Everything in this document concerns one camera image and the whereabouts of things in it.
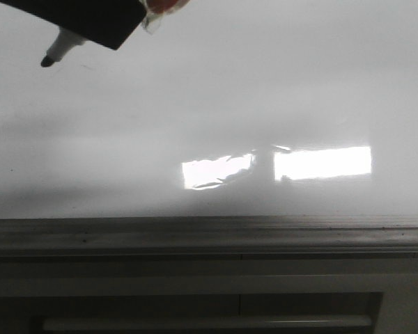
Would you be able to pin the grey aluminium whiteboard frame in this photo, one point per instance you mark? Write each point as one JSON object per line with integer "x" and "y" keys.
{"x": 213, "y": 274}

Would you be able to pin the red magnet taped to marker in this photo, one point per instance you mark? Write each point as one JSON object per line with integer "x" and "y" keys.
{"x": 157, "y": 9}

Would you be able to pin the white whiteboard surface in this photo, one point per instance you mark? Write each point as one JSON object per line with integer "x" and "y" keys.
{"x": 229, "y": 108}

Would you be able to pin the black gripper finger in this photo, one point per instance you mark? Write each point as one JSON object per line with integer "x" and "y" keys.
{"x": 108, "y": 23}

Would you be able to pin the white black whiteboard marker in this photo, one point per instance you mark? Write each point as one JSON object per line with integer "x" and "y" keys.
{"x": 64, "y": 42}

